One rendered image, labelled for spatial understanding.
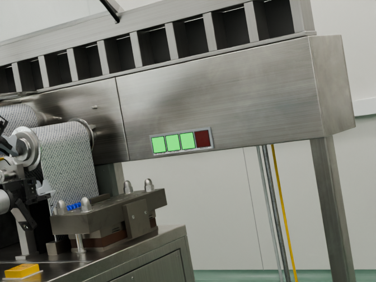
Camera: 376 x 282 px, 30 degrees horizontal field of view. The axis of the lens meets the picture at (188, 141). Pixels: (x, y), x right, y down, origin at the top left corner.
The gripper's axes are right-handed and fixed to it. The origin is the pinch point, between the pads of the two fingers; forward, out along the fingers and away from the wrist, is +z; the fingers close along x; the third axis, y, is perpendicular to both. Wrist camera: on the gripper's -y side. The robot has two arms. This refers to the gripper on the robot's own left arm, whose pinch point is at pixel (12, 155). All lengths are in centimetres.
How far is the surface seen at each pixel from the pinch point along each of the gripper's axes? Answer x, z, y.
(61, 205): -15.7, 12.8, -12.2
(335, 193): -85, 59, 11
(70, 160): -8.2, 16.8, 7.0
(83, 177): -8.2, 24.5, 4.8
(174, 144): -39, 31, 18
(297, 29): -89, 14, 41
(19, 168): -0.7, 4.0, -2.5
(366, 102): -21, 211, 160
